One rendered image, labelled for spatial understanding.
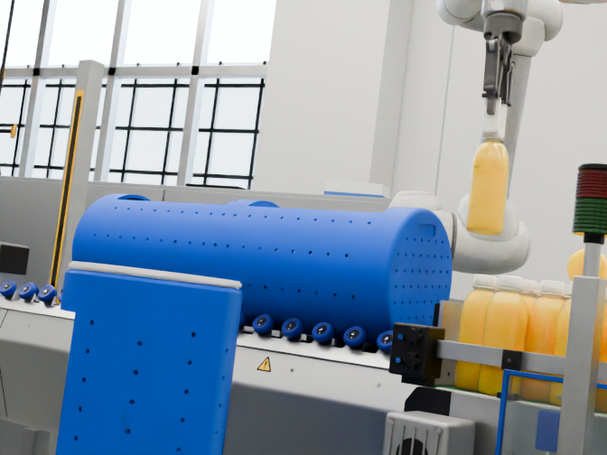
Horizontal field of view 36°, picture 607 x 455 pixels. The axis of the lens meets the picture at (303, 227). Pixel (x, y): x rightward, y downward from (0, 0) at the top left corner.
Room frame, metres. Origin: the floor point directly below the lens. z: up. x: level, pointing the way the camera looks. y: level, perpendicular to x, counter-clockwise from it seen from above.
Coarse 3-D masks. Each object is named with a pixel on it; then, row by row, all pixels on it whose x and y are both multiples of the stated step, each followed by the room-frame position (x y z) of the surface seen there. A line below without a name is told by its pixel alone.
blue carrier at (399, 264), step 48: (96, 240) 2.23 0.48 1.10; (144, 240) 2.14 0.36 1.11; (192, 240) 2.06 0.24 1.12; (240, 240) 1.99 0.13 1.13; (288, 240) 1.92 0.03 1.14; (336, 240) 1.86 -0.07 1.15; (384, 240) 1.80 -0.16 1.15; (432, 240) 1.92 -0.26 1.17; (240, 288) 1.99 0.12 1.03; (288, 288) 1.92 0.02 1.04; (336, 288) 1.85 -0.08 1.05; (384, 288) 1.79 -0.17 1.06; (432, 288) 1.94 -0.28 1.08; (336, 336) 1.95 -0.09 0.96
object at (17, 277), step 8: (0, 248) 2.58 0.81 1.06; (8, 248) 2.58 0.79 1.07; (16, 248) 2.61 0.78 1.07; (24, 248) 2.63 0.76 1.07; (0, 256) 2.58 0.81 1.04; (8, 256) 2.59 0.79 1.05; (16, 256) 2.61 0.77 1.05; (24, 256) 2.63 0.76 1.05; (0, 264) 2.57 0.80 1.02; (8, 264) 2.59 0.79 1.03; (16, 264) 2.61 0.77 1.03; (24, 264) 2.63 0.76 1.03; (0, 272) 2.57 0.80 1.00; (8, 272) 2.59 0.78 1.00; (16, 272) 2.61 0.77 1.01; (24, 272) 2.64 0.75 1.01; (0, 280) 2.59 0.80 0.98; (8, 280) 2.62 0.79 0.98; (16, 280) 2.64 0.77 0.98; (0, 296) 2.60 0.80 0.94; (16, 296) 2.64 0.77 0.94
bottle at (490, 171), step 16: (480, 144) 1.81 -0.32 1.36; (496, 144) 1.79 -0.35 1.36; (480, 160) 1.79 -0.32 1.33; (496, 160) 1.78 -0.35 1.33; (480, 176) 1.78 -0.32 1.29; (496, 176) 1.77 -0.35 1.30; (480, 192) 1.78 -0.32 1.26; (496, 192) 1.77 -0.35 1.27; (480, 208) 1.78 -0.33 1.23; (496, 208) 1.77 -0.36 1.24; (480, 224) 1.77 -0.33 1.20; (496, 224) 1.77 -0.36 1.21
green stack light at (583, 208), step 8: (576, 200) 1.34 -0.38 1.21; (584, 200) 1.32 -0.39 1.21; (592, 200) 1.32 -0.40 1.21; (600, 200) 1.31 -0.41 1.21; (576, 208) 1.34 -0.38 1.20; (584, 208) 1.32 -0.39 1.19; (592, 208) 1.32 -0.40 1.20; (600, 208) 1.31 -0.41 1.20; (576, 216) 1.34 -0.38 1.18; (584, 216) 1.32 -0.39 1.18; (592, 216) 1.32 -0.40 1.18; (600, 216) 1.31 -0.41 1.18; (576, 224) 1.33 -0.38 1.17; (584, 224) 1.32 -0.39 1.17; (592, 224) 1.32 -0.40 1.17; (600, 224) 1.31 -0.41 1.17; (576, 232) 1.34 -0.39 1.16; (584, 232) 1.32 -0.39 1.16; (592, 232) 1.32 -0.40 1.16; (600, 232) 1.31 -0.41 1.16
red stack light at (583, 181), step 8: (584, 176) 1.33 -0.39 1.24; (592, 176) 1.32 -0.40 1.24; (600, 176) 1.31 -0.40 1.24; (576, 184) 1.35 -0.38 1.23; (584, 184) 1.33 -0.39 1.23; (592, 184) 1.32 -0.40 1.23; (600, 184) 1.32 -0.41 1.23; (576, 192) 1.34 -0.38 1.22; (584, 192) 1.33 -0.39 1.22; (592, 192) 1.32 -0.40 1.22; (600, 192) 1.31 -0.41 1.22
